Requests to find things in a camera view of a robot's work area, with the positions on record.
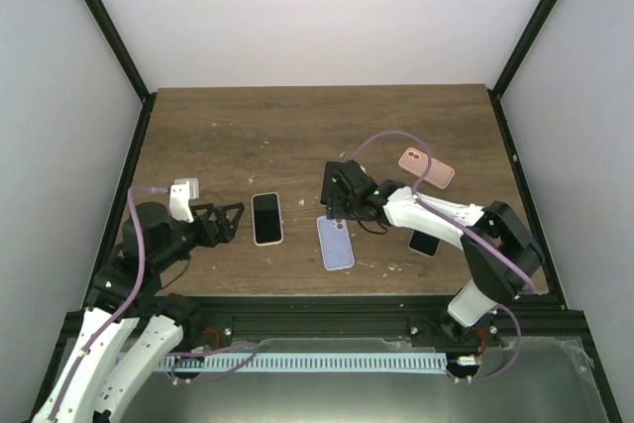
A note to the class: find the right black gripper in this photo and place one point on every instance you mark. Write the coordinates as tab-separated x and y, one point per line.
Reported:
334	209

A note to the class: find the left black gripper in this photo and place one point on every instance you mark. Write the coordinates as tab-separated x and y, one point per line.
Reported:
226	232

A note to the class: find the lavender phone case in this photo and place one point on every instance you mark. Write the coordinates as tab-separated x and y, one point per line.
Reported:
335	244

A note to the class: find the beige phone case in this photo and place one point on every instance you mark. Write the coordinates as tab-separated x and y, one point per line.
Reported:
267	219

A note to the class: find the teal-edged black phone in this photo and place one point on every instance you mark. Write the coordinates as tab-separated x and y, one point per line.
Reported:
267	218

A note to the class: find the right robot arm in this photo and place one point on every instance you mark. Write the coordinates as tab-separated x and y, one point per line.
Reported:
501	253

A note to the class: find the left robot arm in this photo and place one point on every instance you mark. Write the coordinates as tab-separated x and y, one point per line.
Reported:
127	328

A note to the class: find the pink phone case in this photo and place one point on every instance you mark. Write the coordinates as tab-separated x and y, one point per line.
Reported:
434	172

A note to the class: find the metal sheet plate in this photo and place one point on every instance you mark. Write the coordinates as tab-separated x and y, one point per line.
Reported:
550	382

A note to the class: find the light blue slotted cable duct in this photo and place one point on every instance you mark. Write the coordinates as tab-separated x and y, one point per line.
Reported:
321	362

